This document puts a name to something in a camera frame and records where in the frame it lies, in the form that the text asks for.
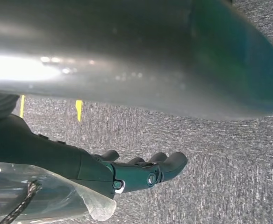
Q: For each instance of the silver robot body shell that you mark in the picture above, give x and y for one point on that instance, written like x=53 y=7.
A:
x=127 y=46

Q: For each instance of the yellow floor tape square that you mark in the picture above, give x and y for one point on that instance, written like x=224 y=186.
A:
x=79 y=109

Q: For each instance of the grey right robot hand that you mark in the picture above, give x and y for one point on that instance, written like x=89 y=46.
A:
x=57 y=157

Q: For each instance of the clear plastic cover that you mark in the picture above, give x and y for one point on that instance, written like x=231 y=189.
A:
x=57 y=198

